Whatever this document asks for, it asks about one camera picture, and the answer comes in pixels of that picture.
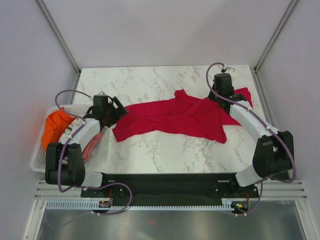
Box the red t-shirt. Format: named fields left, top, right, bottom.
left=112, top=89, right=227, bottom=144
left=219, top=86, right=254, bottom=126

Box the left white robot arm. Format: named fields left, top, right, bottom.
left=45, top=94, right=129, bottom=197

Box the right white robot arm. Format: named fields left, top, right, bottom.
left=209, top=73, right=296, bottom=197

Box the white printed t-shirt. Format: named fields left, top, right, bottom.
left=63, top=118, right=84, bottom=137

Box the folded red t-shirt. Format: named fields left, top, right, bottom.
left=219, top=86, right=254, bottom=126

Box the pink t-shirt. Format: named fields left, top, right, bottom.
left=82, top=127, right=106, bottom=163

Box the orange t-shirt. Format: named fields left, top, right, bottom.
left=41, top=109, right=76, bottom=151

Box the white plastic laundry basket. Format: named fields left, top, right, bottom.
left=30, top=104, right=103, bottom=173

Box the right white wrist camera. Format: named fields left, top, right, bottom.
left=221, top=65, right=235, bottom=73

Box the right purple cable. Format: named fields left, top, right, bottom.
left=205, top=62, right=297, bottom=217

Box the purple cable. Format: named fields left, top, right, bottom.
left=54, top=89, right=133, bottom=228
left=205, top=62, right=297, bottom=217

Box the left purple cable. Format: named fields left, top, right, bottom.
left=54, top=89, right=133, bottom=228

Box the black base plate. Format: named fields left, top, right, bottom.
left=81, top=173, right=259, bottom=206

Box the left aluminium frame post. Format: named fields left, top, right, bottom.
left=34, top=0, right=81, bottom=77

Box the aluminium frame post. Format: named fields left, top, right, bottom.
left=34, top=0, right=81, bottom=77
left=253, top=0, right=300, bottom=75

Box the right aluminium frame post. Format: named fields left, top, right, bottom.
left=253, top=0, right=300, bottom=75

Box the white slotted cable duct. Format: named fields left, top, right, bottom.
left=45, top=198, right=250, bottom=211

